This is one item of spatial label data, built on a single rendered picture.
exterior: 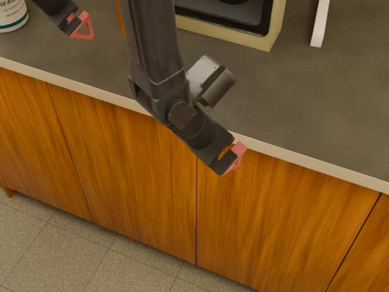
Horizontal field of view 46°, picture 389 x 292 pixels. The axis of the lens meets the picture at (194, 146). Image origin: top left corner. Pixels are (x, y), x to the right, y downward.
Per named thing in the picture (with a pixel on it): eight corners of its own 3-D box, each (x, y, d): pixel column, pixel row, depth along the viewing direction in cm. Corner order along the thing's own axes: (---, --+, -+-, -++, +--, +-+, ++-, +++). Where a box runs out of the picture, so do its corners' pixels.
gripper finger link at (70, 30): (90, 17, 111) (66, -6, 103) (106, 31, 107) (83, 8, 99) (72, 39, 111) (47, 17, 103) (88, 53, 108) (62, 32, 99)
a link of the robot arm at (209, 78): (127, 83, 65) (164, 116, 61) (180, 22, 65) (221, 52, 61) (164, 114, 76) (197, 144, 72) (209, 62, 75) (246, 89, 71)
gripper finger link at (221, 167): (231, 136, 87) (215, 119, 78) (258, 159, 83) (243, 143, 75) (207, 163, 87) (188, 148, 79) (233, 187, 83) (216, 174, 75)
